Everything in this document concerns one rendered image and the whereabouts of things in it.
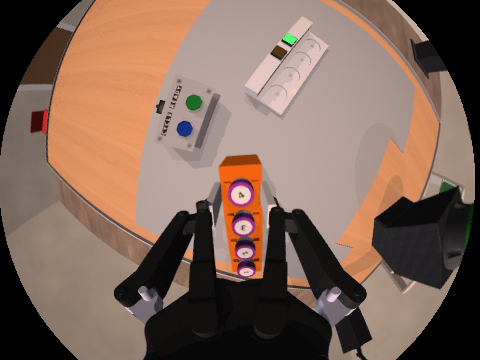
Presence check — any orange tube rack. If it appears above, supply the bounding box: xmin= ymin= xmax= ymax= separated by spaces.
xmin=219 ymin=154 xmax=263 ymax=272

